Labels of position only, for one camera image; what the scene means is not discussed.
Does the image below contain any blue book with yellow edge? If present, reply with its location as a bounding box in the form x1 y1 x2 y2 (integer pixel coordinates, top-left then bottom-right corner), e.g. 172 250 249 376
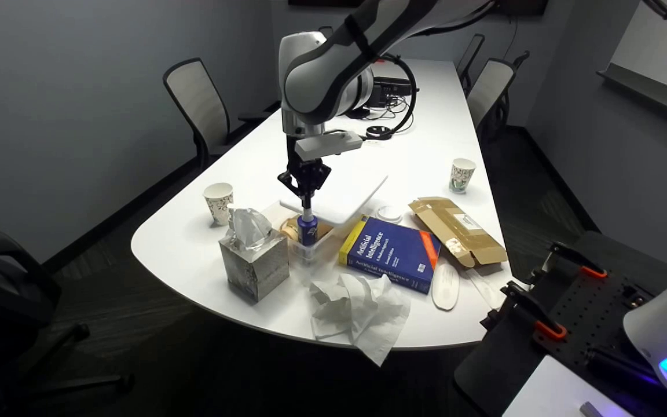
335 217 442 298

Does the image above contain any black perforated board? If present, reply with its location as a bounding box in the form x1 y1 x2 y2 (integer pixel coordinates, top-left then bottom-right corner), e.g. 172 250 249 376
452 229 667 417

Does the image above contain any round black table grommet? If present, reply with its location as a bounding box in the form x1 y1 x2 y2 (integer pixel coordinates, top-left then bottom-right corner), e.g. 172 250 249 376
363 124 393 142

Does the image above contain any white flat panel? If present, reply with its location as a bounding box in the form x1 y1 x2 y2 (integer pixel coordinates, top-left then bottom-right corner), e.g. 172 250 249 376
500 353 635 417

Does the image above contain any black orange clamp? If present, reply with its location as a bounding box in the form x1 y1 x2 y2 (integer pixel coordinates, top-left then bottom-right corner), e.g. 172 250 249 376
538 242 611 284
480 278 571 345

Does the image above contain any grey tissue box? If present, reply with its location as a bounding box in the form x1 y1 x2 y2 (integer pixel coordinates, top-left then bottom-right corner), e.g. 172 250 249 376
217 207 291 306

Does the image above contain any black office chair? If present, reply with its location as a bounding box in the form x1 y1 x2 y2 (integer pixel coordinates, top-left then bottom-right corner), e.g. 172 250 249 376
0 213 134 417

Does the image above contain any flattened brown cardboard box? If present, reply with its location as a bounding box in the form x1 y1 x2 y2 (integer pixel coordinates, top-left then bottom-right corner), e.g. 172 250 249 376
408 196 509 274

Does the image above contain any black cable bundle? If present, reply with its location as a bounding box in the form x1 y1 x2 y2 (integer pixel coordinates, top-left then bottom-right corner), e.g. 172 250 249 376
345 53 422 135

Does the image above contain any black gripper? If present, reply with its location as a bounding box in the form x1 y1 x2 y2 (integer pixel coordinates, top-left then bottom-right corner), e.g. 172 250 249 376
275 138 333 219

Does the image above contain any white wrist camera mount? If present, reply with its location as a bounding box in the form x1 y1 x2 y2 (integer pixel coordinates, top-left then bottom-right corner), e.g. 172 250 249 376
295 130 368 162

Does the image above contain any crumpled white tissue paper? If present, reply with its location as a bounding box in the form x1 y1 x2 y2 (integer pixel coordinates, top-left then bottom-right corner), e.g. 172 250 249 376
305 271 413 369

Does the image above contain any office chair grey mesh back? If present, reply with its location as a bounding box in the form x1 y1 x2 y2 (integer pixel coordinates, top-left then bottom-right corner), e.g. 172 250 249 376
465 51 533 135
159 57 235 168

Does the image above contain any patterned paper cup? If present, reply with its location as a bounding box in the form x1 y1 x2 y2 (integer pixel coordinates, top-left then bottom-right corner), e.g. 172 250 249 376
450 155 480 196
201 182 237 229

